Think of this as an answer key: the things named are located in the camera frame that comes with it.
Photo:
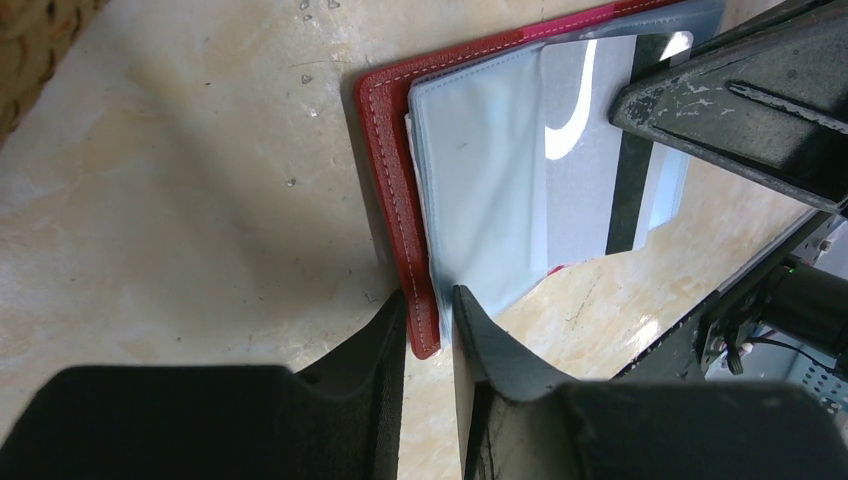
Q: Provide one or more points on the silver striped credit card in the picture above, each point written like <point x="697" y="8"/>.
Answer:
<point x="601" y="182"/>

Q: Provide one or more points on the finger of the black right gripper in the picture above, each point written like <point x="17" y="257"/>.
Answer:
<point x="766" y="101"/>

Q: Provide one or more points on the red leather card holder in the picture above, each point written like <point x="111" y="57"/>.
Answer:
<point x="455" y="145"/>

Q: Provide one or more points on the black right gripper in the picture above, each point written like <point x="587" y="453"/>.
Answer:
<point x="780" y="289"/>

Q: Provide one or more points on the brown woven divided tray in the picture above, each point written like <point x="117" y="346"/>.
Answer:
<point x="35" y="36"/>

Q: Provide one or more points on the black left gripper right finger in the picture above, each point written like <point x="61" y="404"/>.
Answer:
<point x="522" y="418"/>

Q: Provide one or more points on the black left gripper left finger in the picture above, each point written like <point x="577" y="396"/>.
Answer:
<point x="338" y="418"/>

